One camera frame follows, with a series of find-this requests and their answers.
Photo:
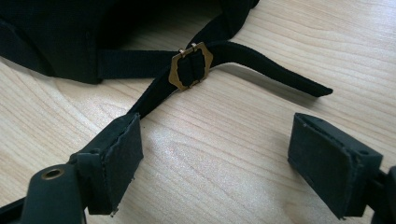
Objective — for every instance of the black cap with brass buckle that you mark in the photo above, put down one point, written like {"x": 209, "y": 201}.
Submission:
{"x": 62, "y": 37}

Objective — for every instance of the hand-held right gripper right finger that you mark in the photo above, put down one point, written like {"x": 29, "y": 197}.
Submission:
{"x": 327, "y": 168}

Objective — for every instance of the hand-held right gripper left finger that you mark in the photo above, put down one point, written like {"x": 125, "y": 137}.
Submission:
{"x": 116, "y": 161}

